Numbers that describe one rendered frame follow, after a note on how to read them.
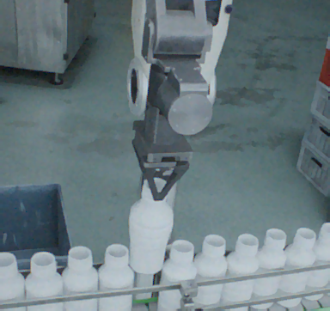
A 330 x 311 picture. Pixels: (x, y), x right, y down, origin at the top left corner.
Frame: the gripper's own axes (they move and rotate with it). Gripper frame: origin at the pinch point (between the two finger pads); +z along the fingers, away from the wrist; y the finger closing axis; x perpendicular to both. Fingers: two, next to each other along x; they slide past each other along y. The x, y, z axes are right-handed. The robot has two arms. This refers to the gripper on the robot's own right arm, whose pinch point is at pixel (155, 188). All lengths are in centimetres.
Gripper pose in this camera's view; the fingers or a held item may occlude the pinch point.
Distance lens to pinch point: 82.1
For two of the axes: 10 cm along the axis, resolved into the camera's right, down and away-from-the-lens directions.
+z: -1.6, 8.3, 5.4
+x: 9.3, -0.6, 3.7
